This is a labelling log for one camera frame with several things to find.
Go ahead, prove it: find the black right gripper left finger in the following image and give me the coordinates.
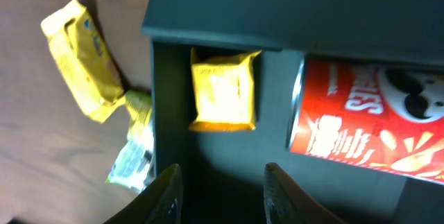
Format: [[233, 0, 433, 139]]
[[104, 164, 183, 224]]

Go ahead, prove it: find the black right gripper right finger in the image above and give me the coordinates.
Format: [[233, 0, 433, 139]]
[[264, 162, 345, 224]]

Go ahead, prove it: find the yellow Lemond biscuit packet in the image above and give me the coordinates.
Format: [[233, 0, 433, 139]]
[[189, 48, 261, 132]]

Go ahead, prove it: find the red Pringles can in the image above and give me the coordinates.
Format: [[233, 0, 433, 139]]
[[287, 59, 443, 183]]

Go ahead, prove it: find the large yellow snack packet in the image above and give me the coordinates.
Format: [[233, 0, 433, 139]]
[[40, 0, 124, 123]]

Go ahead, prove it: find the green silver snack packet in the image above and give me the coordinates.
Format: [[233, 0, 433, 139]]
[[106, 90, 155, 193]]

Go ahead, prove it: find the black open gift box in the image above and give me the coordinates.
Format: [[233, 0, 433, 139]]
[[142, 0, 443, 223]]

